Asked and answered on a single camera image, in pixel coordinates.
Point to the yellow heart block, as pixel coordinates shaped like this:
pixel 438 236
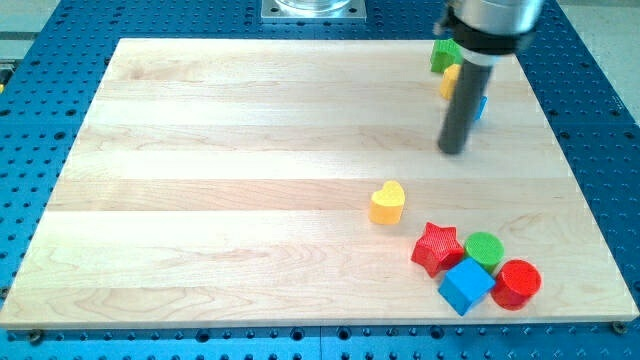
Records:
pixel 387 204

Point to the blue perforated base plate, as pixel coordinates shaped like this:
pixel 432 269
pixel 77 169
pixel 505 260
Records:
pixel 50 92

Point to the red cylinder block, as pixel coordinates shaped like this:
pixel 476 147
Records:
pixel 516 283

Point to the green star block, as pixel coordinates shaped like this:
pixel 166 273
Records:
pixel 444 54

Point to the wooden board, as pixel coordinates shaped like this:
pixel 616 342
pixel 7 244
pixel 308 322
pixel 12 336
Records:
pixel 224 183

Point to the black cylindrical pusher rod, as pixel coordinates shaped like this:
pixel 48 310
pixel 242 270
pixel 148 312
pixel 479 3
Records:
pixel 470 86

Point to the blue block behind rod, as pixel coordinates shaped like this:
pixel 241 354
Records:
pixel 481 107

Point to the yellow block behind rod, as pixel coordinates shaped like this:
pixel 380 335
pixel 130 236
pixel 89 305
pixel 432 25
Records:
pixel 449 81

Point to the green cylinder block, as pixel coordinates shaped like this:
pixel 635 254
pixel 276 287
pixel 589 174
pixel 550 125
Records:
pixel 484 248

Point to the blue cube block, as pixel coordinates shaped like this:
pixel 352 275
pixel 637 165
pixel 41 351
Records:
pixel 465 285

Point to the red star block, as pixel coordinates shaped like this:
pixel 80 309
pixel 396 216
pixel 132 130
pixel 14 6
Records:
pixel 437 249

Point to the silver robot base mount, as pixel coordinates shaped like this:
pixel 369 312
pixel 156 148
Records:
pixel 286 11

